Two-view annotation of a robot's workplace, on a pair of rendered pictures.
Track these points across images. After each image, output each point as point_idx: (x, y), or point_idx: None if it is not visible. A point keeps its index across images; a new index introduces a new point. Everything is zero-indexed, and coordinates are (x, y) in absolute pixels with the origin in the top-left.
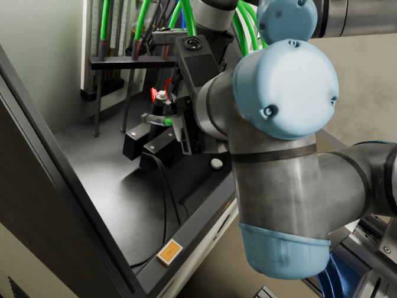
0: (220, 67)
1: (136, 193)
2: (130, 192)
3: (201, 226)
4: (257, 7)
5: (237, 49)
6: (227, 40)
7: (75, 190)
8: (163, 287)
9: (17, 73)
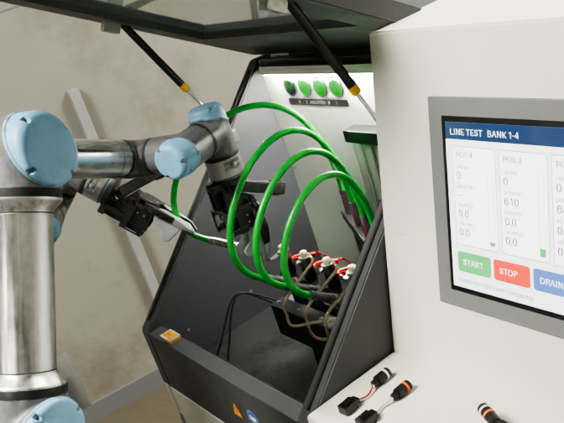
0: (222, 216)
1: (285, 353)
2: (288, 349)
3: (187, 354)
4: (435, 220)
5: (359, 258)
6: (206, 187)
7: (180, 240)
8: (185, 391)
9: (331, 199)
